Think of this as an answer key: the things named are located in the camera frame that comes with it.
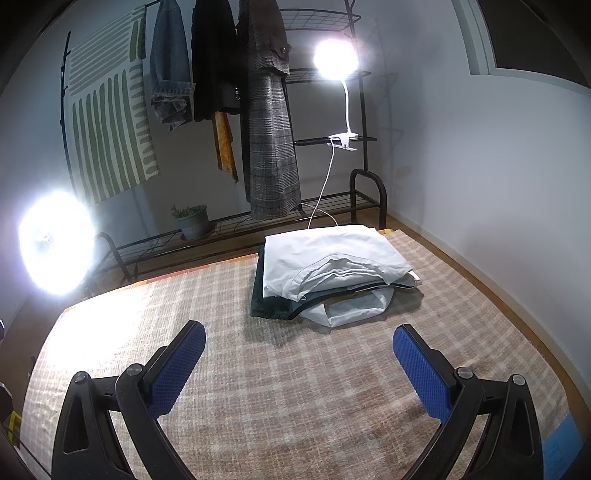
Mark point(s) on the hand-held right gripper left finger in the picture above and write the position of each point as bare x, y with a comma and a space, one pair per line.
178, 369

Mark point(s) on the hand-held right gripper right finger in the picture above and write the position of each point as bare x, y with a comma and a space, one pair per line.
422, 369

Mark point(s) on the white t-shirt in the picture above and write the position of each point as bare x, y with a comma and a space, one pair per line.
323, 249

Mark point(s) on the stack of folded clothes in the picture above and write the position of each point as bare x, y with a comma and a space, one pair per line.
272, 307

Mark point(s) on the black metal clothes rack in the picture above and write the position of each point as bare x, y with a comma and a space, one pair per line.
383, 203

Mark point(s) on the plaid blanket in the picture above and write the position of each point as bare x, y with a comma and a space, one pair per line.
300, 392

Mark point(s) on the potted plant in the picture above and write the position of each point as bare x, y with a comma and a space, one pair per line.
194, 226

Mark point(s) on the blue sheet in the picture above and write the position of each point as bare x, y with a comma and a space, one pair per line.
563, 447

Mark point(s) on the orange scarf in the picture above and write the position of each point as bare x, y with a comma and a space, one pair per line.
225, 147

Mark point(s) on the grey plaid coat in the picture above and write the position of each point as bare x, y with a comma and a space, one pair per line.
270, 161

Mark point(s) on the green striped hanging cloth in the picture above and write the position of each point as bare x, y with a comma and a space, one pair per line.
111, 129

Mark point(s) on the denim jacket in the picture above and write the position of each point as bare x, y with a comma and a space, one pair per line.
171, 69

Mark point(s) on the black jacket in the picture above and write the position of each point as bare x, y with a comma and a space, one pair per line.
212, 69

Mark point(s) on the white clip lamp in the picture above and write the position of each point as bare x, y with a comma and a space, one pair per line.
334, 57

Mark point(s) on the window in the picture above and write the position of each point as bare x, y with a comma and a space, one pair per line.
531, 27

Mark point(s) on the yellow frame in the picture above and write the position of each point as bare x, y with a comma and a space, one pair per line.
14, 422

